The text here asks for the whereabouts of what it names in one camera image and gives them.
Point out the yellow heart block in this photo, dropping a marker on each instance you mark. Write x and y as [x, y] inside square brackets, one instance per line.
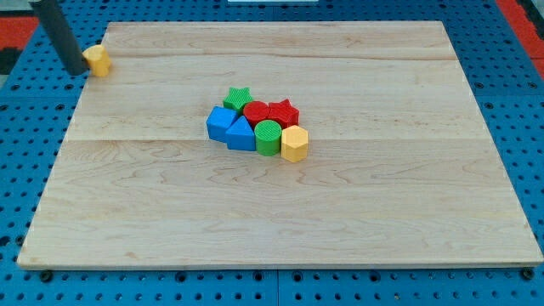
[98, 60]

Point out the red star block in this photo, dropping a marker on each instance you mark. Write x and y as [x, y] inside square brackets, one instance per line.
[283, 113]

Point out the green star block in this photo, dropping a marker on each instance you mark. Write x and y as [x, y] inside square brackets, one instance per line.
[237, 99]

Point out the green cylinder block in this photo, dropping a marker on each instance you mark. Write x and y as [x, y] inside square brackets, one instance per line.
[268, 137]

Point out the yellow hexagon block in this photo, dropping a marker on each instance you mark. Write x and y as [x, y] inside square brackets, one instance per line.
[294, 143]

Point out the blue triangle block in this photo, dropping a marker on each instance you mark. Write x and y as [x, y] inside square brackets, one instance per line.
[240, 136]

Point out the red cylinder block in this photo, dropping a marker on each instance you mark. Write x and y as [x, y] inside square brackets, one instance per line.
[255, 112]

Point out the blue cube block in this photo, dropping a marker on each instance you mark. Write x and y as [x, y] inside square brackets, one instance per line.
[219, 121]

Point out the light wooden board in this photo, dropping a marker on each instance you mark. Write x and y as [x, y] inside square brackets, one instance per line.
[402, 172]

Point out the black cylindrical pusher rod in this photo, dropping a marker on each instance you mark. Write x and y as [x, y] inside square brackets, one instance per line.
[59, 32]

